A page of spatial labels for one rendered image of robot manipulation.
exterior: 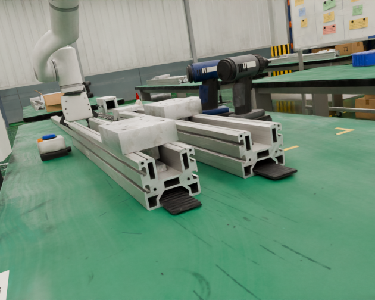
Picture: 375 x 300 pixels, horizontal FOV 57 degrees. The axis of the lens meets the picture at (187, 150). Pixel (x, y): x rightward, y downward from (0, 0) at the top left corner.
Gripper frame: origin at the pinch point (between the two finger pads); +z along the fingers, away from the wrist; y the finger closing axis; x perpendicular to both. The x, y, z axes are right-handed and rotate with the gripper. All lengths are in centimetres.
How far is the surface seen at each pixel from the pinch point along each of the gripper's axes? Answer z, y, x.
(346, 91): 12, -158, -12
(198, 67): -17, -33, 39
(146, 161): -5, 4, 86
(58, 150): 0.7, 11.5, 21.7
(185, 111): -7, -19, 54
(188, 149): -5, -4, 86
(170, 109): -8, -15, 54
